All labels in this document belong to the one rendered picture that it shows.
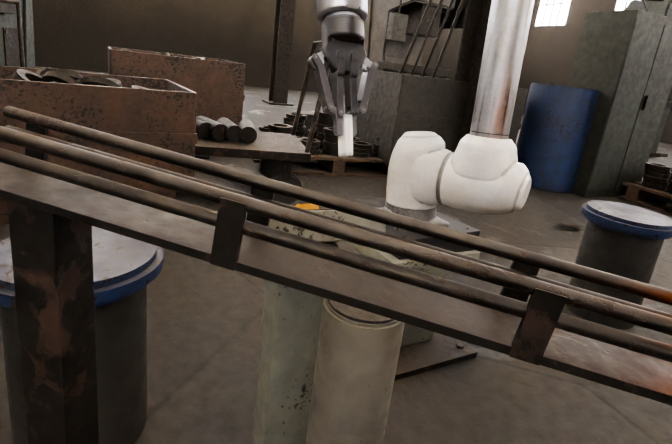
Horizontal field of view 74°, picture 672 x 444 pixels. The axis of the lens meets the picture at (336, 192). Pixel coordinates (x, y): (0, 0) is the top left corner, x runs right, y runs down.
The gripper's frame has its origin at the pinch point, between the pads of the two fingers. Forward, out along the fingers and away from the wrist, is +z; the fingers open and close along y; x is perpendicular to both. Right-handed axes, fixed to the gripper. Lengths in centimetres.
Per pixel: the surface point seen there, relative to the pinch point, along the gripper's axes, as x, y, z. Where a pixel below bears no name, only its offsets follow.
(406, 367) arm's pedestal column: 42, 39, 59
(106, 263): 25, -38, 22
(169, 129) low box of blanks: 159, -17, -28
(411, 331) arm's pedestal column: 49, 45, 51
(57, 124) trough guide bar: -18.5, -40.3, 3.7
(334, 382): -11.9, -8.3, 36.6
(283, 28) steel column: 657, 204, -301
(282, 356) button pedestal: 5.3, -10.3, 37.6
